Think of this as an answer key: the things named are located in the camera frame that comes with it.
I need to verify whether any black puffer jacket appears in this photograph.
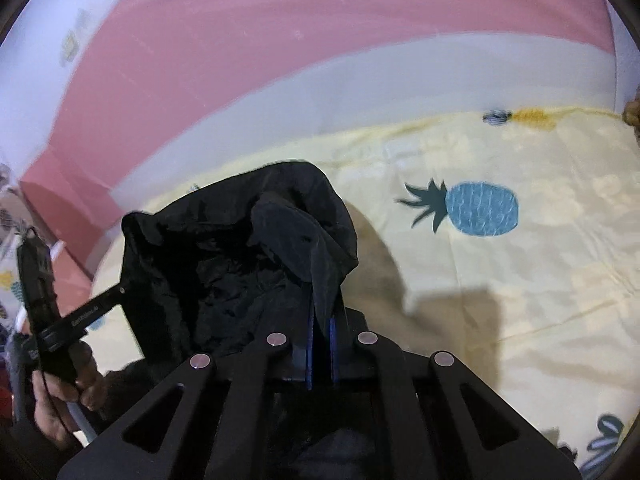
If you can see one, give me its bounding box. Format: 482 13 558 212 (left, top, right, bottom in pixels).
120 162 358 379

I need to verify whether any person's left hand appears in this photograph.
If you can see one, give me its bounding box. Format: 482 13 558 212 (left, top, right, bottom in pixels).
32 341 107 451

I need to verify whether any pineapple print fabric pile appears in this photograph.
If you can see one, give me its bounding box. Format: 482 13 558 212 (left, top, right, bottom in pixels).
1 165 32 336

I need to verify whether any yellow pineapple bed sheet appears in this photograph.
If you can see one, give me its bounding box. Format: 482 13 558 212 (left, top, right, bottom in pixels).
81 105 640 480

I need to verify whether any brown teddy bear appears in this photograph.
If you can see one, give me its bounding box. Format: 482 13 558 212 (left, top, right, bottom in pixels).
622 98 640 138

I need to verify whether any white bed frame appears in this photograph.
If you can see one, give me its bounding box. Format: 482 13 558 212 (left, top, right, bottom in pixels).
81 29 622 271

